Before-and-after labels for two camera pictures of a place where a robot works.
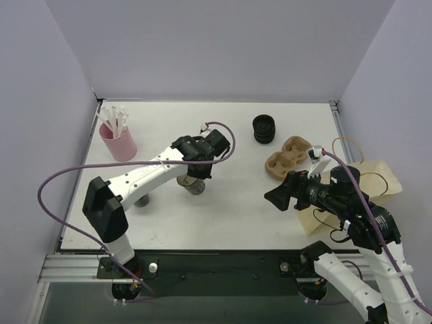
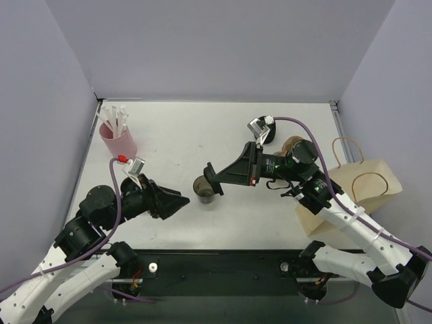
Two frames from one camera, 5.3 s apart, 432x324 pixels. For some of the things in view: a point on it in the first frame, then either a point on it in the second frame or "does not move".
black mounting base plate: (213, 273) does not move
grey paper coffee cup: (194, 185) to (203, 190)
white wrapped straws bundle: (116, 120) does not move
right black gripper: (295, 191) to (253, 164)
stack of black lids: (264, 127) does not move
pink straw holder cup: (123, 148) does not move
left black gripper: (199, 169) to (152, 199)
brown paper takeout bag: (375, 179) does not move
